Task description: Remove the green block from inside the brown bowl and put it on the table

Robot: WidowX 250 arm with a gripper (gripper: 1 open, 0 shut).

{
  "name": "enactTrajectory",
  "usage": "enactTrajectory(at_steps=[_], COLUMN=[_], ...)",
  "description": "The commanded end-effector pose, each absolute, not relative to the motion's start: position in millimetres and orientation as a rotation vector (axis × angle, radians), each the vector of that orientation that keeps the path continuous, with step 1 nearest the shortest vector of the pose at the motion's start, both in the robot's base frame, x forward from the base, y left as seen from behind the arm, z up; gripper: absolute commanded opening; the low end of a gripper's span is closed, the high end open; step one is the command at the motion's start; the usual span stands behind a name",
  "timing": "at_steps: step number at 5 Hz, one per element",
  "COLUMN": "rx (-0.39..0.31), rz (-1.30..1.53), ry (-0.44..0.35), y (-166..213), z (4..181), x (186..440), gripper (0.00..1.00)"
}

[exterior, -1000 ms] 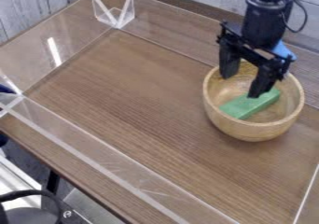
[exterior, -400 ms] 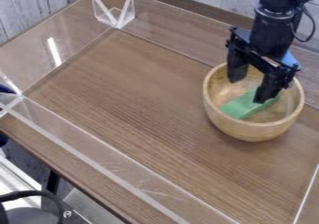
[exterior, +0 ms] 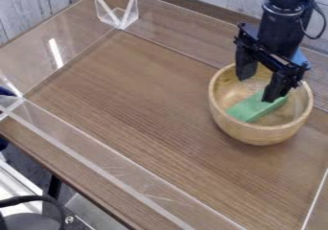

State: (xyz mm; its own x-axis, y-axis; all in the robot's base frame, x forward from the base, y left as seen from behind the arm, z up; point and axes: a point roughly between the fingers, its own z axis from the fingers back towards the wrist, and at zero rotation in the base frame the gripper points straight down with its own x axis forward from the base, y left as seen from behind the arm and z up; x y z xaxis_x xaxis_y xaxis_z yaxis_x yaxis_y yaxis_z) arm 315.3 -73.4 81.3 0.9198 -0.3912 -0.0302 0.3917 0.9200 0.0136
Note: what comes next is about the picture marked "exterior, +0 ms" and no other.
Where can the light wooden bowl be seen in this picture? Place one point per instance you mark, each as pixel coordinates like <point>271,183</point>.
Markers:
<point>275,127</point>

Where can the clear acrylic corner bracket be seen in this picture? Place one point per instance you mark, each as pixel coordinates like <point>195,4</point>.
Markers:
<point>118,18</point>

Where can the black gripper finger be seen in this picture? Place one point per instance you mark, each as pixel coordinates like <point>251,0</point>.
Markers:
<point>282,83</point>
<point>246,63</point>

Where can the green rectangular block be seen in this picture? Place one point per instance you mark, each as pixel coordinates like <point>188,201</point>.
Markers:
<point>252,108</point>

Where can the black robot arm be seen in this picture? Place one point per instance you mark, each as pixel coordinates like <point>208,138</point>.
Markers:
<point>318,20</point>

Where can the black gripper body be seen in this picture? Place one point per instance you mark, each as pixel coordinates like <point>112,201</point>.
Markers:
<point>276,37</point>

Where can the black table leg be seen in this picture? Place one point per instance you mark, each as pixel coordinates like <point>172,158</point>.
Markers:
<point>54,187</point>

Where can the clear acrylic barrier wall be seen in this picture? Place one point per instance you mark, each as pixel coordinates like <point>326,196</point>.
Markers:
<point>110,111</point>

